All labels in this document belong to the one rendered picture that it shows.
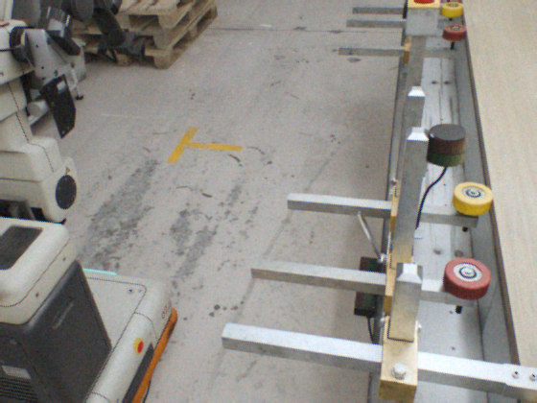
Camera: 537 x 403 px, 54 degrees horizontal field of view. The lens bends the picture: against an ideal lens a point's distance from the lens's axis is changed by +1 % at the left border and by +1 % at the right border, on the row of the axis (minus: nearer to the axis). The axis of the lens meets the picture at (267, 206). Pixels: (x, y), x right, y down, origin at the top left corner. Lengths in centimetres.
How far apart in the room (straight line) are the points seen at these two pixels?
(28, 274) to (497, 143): 116
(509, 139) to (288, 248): 122
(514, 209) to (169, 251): 163
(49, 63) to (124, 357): 90
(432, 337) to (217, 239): 140
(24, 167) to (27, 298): 42
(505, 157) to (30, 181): 125
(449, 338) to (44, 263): 95
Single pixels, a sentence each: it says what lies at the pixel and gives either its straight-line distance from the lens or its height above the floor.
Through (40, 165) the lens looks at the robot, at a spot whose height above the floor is 86.
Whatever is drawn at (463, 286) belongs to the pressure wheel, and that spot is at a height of 91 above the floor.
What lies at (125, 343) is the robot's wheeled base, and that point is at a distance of 179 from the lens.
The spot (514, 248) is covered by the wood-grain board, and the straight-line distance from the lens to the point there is 113.
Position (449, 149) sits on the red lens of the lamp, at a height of 116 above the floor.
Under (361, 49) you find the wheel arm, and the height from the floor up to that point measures 83.
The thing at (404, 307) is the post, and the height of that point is 104.
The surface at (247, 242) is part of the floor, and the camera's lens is 243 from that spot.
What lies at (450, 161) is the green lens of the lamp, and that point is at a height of 114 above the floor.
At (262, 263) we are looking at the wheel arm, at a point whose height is 86.
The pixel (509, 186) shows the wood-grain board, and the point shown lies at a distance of 129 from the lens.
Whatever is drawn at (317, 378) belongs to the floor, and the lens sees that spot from 195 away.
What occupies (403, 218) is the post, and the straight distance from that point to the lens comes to 99.
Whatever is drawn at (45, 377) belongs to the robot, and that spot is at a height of 50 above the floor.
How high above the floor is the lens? 162
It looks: 38 degrees down
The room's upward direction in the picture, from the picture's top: 4 degrees counter-clockwise
